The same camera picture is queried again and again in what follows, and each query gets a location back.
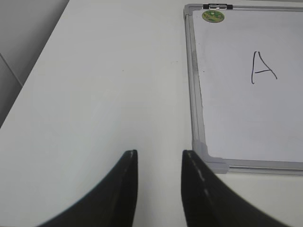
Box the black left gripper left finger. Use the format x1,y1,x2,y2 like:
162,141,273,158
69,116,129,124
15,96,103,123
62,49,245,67
42,150,138,227

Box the white board with aluminium frame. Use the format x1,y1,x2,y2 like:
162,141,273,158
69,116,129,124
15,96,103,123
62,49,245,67
184,2,303,175

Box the round green magnet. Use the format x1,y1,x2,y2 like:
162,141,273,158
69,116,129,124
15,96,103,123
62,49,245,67
202,10,225,23

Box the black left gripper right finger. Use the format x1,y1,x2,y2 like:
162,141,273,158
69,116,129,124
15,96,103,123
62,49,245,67
181,150,283,227

